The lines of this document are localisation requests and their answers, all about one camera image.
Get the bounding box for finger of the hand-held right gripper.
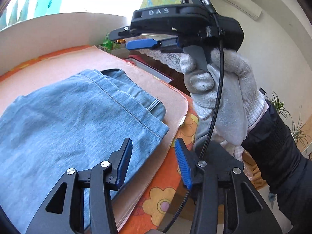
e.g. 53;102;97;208
126;36;184;53
109;26;137;41

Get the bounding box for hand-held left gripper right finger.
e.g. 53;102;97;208
175;138;283;234

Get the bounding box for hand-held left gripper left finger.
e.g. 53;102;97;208
26;138;133;234

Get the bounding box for blue denim pants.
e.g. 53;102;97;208
0;69;170;234

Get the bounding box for person's right forearm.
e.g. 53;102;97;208
240;100;312;234

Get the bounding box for person's right hand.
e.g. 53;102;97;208
180;47;267;145

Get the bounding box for dark red box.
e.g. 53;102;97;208
125;56;174;83

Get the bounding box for white lace cloth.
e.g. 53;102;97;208
139;47;186;74

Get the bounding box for orange floral sheet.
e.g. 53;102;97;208
0;45;226;234

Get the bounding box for beige towel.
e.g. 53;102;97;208
0;46;189;232

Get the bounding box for white air conditioner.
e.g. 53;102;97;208
207;0;263;21

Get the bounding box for white backdrop board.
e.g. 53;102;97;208
0;12;128;76

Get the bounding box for cardboard box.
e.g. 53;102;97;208
242;151;269;191

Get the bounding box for green spider plant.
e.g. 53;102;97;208
290;116;312;157
269;91;292;120

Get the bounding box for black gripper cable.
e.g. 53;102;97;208
162;0;226;233

